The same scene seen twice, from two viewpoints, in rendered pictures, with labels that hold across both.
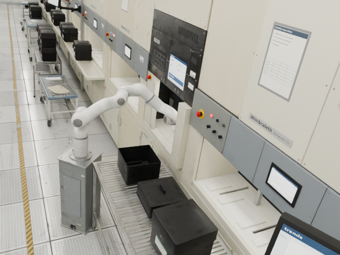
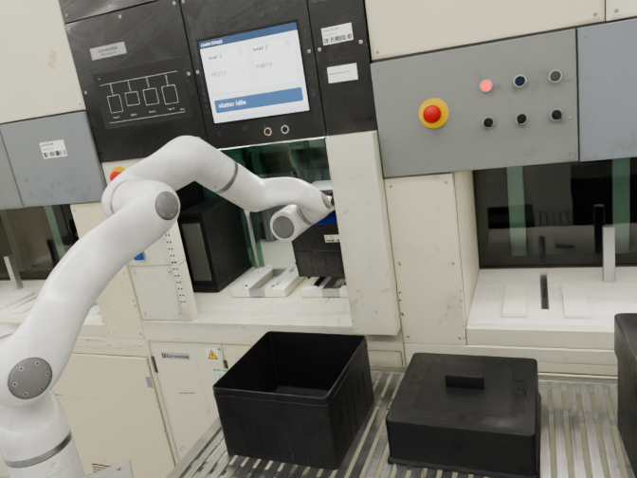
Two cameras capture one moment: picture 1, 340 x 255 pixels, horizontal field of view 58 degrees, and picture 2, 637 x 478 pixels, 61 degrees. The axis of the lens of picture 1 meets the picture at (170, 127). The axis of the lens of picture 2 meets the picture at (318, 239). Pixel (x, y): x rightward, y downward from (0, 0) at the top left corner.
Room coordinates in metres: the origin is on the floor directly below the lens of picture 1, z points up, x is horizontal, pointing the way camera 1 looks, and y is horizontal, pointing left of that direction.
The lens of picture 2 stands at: (1.13, 0.82, 1.52)
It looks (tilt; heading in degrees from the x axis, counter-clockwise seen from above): 16 degrees down; 322
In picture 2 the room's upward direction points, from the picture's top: 9 degrees counter-clockwise
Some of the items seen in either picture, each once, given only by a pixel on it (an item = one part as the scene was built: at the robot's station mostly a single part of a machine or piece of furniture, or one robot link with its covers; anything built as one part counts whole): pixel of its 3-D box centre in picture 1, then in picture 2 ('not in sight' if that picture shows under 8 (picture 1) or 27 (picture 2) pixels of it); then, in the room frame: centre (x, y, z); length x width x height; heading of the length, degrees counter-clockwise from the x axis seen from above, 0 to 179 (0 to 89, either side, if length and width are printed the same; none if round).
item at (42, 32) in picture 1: (47, 38); not in sight; (5.65, 2.45, 0.85); 0.30 x 0.28 x 0.26; 28
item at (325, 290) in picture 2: not in sight; (340, 279); (2.45, -0.27, 0.89); 0.22 x 0.21 x 0.04; 119
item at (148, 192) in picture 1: (161, 194); (465, 401); (1.78, -0.01, 0.83); 0.29 x 0.29 x 0.13; 28
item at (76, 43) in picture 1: (82, 50); not in sight; (4.89, 1.57, 0.93); 0.30 x 0.28 x 0.26; 26
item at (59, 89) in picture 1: (58, 89); not in sight; (4.28, 1.73, 0.47); 0.31 x 0.23 x 0.02; 50
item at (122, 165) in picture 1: (138, 164); (298, 392); (2.09, 0.21, 0.85); 0.28 x 0.28 x 0.17; 27
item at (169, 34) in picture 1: (201, 126); (304, 246); (2.66, -0.30, 0.98); 0.95 x 0.88 x 1.95; 119
